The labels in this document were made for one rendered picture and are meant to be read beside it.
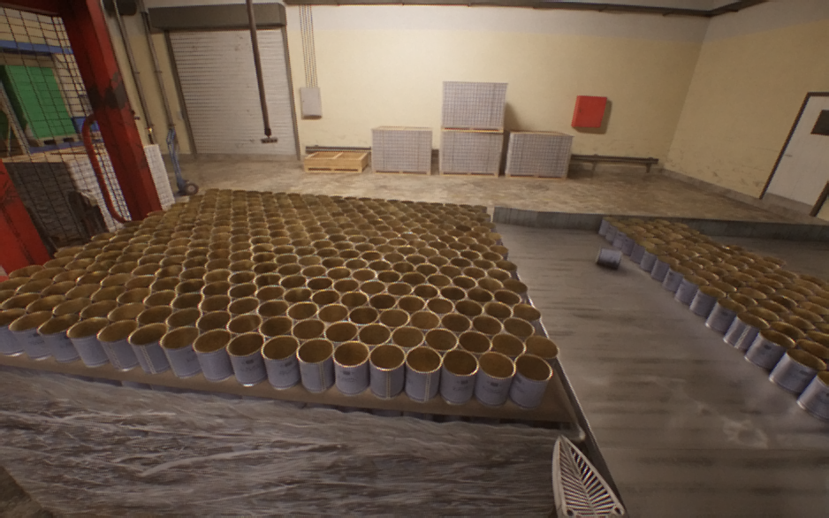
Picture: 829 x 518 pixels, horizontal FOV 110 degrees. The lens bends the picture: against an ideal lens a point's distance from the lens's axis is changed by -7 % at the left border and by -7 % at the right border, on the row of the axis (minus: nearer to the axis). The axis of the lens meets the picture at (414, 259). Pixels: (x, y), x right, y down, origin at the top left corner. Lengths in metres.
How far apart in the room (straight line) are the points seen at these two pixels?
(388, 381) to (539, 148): 7.88
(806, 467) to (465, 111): 7.54
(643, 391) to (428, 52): 9.20
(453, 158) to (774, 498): 7.62
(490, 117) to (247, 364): 7.61
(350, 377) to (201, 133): 11.28
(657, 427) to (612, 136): 10.18
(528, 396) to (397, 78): 9.23
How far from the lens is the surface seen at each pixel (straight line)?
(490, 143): 8.06
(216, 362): 0.73
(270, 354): 0.72
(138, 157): 1.79
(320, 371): 0.65
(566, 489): 0.55
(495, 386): 0.64
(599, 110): 10.29
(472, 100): 7.91
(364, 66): 9.73
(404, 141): 7.91
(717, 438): 0.89
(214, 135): 11.50
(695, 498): 0.77
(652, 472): 0.76
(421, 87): 9.53
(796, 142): 9.11
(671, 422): 0.86
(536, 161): 8.33
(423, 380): 0.62
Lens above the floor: 1.63
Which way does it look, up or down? 27 degrees down
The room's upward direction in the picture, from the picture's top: 1 degrees clockwise
